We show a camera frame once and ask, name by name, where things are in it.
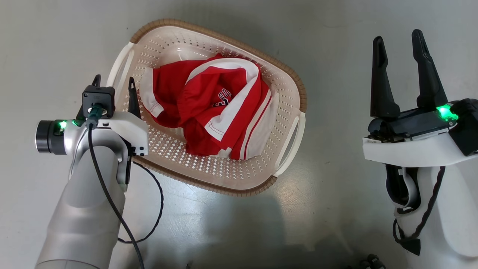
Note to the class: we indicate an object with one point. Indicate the dark robot base part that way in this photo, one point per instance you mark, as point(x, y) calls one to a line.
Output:
point(371, 262)

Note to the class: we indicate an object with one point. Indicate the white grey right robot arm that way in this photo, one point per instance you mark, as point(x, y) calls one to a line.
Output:
point(455, 209)

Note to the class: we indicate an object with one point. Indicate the red white sports jersey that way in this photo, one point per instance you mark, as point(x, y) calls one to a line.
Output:
point(175, 84)

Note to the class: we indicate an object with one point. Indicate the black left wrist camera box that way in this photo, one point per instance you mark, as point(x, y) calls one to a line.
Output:
point(98, 98)

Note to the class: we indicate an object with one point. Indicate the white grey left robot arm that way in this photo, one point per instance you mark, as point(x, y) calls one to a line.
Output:
point(84, 201)

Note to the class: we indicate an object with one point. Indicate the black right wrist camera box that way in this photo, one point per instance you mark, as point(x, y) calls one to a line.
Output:
point(466, 127)

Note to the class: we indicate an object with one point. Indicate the cream perforated laundry basket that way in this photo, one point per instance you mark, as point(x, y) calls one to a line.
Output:
point(224, 175)

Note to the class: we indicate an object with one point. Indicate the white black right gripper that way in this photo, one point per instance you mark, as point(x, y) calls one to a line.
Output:
point(410, 149)

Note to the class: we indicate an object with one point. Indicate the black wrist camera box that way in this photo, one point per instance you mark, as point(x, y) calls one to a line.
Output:
point(466, 127)
point(98, 98)

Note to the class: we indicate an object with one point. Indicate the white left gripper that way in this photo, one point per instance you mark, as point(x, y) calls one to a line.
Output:
point(129, 129)

